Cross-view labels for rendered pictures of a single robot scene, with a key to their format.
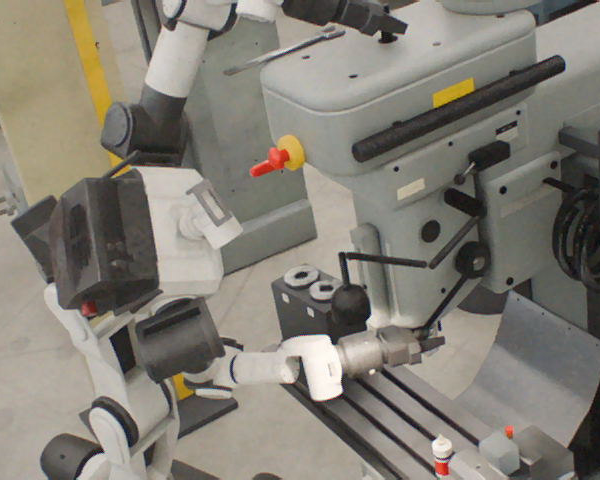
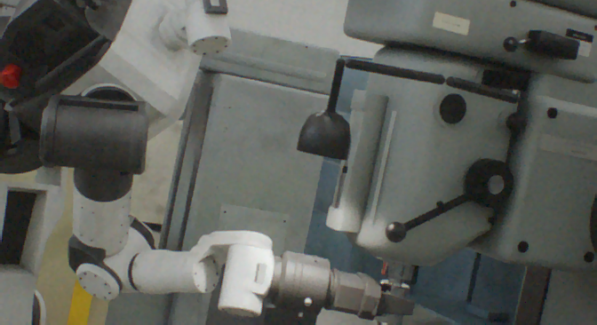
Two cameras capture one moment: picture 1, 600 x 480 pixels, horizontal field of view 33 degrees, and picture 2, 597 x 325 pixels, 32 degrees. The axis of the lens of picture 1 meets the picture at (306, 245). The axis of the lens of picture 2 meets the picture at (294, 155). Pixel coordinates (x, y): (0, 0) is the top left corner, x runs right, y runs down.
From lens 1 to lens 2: 1.01 m
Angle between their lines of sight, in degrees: 28
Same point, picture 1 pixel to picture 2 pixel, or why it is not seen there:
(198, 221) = (186, 13)
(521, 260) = (545, 229)
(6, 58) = not seen: hidden behind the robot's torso
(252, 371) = (158, 263)
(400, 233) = (416, 96)
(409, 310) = (389, 212)
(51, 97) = not seen: hidden behind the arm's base
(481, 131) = (551, 17)
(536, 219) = (577, 186)
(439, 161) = (494, 16)
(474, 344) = not seen: outside the picture
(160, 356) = (67, 121)
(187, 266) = (148, 60)
